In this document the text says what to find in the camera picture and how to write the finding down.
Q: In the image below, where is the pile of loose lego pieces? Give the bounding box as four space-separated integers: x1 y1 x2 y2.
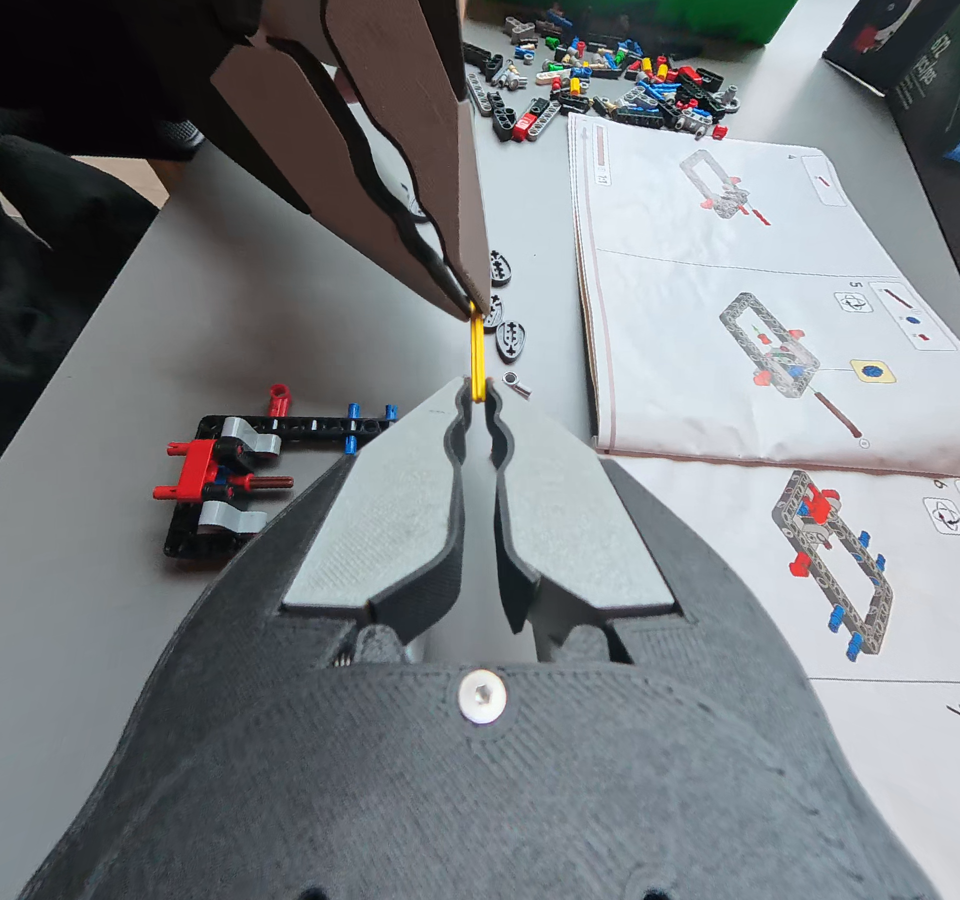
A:
461 3 744 145

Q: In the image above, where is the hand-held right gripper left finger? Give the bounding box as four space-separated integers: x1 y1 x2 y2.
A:
281 376 477 646

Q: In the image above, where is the white lego instruction booklet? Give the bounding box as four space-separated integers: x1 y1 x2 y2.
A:
566 112 960 886

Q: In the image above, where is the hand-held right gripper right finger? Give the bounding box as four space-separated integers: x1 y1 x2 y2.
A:
486 378 680 634

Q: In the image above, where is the person's black clothing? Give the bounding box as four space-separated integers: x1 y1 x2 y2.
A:
0 108 205 458

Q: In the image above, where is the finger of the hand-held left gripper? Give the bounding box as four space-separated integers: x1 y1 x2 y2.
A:
208 39 470 319
321 0 495 308

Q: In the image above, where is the yellow lego axle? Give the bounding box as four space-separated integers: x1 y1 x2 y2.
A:
468 300 489 400

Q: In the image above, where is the black lego frame assembly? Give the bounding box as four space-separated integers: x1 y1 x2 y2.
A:
152 384 399 562

